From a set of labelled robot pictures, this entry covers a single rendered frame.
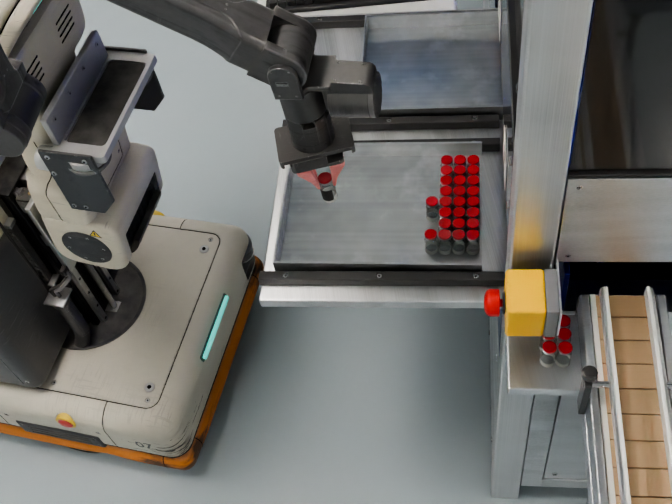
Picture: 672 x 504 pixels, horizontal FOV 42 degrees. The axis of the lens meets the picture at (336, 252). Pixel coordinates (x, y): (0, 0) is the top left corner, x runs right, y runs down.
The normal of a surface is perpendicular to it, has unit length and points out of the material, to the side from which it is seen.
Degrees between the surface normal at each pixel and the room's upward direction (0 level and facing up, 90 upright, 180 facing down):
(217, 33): 88
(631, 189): 90
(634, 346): 0
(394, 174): 0
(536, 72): 90
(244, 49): 93
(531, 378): 0
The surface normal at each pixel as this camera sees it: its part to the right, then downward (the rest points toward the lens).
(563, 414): -0.08, 0.83
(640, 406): -0.12, -0.57
